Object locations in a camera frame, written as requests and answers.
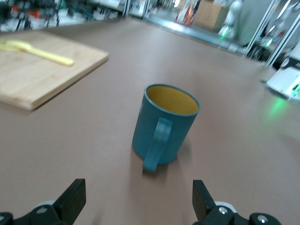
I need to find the brown table cover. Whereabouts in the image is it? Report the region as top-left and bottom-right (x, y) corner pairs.
(0, 17), (300, 225)

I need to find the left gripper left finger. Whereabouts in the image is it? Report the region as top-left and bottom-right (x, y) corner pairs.
(14, 178), (86, 225)

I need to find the bamboo cutting board metal handle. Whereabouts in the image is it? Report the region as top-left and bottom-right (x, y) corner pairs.
(0, 30), (110, 111)

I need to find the yellow plastic fork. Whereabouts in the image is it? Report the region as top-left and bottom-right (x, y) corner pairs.
(0, 40), (75, 66)

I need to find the teal cup yellow inside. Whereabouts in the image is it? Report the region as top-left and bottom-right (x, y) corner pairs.
(132, 83), (201, 173)

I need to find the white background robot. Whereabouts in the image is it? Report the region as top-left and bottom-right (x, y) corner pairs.
(221, 0), (243, 40)

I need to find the brown cardboard box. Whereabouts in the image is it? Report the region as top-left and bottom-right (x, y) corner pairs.
(194, 0), (229, 30)

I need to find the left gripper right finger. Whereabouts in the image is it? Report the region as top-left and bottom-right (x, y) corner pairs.
(193, 180), (249, 225)

